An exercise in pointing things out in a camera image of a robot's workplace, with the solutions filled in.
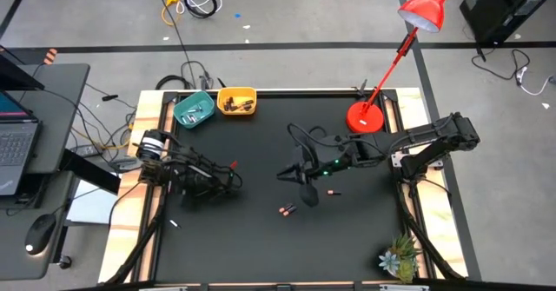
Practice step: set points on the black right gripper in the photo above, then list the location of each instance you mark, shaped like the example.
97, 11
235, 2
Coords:
326, 158

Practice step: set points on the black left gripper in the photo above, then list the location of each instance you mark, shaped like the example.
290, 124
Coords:
208, 184

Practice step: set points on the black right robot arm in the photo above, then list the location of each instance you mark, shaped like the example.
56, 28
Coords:
434, 134

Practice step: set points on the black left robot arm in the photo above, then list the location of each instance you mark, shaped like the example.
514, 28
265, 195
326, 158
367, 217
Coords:
150, 171

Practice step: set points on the teal plastic bin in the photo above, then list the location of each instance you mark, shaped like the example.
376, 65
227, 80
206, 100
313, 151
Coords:
204, 100

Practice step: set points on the yellow plastic bin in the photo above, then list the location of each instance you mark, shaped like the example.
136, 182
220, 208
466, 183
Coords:
236, 92

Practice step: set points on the white sheet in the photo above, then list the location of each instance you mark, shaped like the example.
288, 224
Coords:
91, 204

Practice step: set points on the grey power strip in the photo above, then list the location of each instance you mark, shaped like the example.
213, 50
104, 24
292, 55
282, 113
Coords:
89, 150

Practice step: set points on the green succulent plant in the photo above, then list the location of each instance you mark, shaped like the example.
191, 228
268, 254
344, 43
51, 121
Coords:
401, 256

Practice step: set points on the black desk caster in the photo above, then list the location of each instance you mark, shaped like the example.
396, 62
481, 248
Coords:
65, 262

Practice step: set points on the black side desk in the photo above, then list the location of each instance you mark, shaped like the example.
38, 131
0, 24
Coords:
65, 91

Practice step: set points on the black computer mouse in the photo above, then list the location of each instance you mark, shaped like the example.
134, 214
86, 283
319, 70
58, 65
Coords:
40, 234

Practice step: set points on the grey laptop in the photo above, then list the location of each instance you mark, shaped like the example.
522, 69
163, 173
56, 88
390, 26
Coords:
17, 147

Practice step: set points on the black desk monitor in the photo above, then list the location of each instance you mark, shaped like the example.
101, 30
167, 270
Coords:
13, 76

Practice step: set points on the black computer tower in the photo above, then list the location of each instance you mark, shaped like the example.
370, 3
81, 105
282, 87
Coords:
499, 4

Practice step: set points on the black frame strut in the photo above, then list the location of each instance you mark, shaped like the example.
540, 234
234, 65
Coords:
428, 243
138, 244

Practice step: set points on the silver frame bracket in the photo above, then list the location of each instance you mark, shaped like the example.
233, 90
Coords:
404, 288
163, 288

